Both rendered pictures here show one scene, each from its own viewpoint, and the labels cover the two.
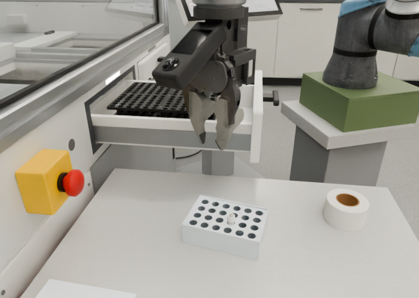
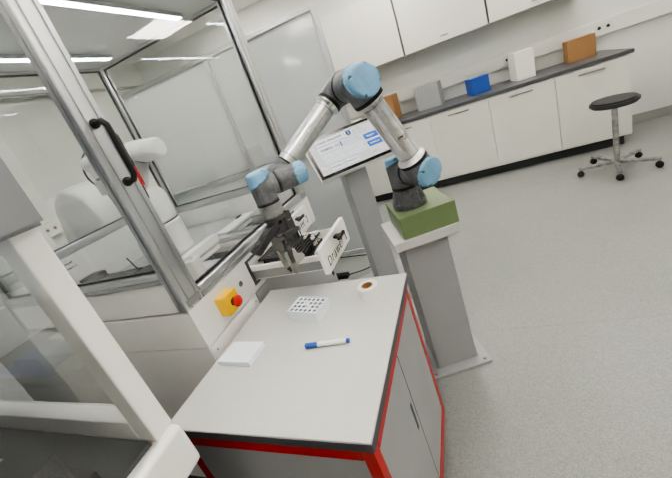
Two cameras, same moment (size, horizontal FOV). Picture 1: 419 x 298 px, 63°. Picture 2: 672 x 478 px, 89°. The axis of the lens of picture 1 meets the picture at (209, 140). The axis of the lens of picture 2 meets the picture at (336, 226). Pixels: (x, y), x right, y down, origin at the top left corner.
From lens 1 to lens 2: 0.74 m
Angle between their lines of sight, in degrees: 17
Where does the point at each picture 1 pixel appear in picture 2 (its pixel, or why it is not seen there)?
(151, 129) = (277, 268)
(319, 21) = (469, 120)
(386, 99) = (426, 213)
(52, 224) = (237, 321)
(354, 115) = (407, 228)
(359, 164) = (433, 256)
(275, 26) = (431, 136)
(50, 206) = (229, 311)
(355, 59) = (402, 193)
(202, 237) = (295, 315)
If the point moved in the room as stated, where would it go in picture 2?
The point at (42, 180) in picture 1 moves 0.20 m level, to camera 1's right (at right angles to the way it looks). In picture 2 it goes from (223, 301) to (276, 290)
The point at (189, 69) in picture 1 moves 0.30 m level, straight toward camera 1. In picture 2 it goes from (261, 247) to (222, 304)
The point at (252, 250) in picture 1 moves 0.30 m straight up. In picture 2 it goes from (315, 317) to (279, 236)
